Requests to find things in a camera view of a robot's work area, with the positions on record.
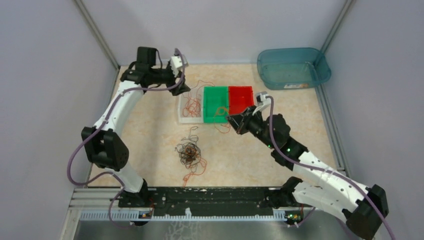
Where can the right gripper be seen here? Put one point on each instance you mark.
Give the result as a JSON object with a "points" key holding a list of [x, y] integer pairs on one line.
{"points": [[237, 121]]}

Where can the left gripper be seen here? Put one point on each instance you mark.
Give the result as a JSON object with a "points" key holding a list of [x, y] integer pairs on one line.
{"points": [[180, 89]]}

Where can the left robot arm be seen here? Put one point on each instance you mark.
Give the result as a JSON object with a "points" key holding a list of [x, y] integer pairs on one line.
{"points": [[102, 142]]}

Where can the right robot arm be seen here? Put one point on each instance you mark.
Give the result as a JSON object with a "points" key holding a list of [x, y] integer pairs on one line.
{"points": [[363, 209]]}

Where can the white plastic bin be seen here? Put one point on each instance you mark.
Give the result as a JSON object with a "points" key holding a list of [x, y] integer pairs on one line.
{"points": [[190, 107]]}

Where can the red plastic bin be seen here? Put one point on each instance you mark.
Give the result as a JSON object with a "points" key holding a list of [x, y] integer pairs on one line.
{"points": [[240, 97]]}

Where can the green plastic bin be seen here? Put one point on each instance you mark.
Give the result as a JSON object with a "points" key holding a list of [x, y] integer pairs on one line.
{"points": [[215, 104]]}

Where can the teal translucent tub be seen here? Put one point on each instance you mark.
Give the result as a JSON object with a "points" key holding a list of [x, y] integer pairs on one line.
{"points": [[293, 68]]}

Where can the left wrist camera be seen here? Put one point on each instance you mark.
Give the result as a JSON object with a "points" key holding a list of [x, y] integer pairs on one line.
{"points": [[177, 62]]}

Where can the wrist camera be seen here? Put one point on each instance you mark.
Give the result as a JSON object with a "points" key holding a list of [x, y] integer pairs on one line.
{"points": [[263, 101], [177, 62]]}

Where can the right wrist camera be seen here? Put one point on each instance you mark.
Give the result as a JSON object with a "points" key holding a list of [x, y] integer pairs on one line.
{"points": [[263, 101]]}

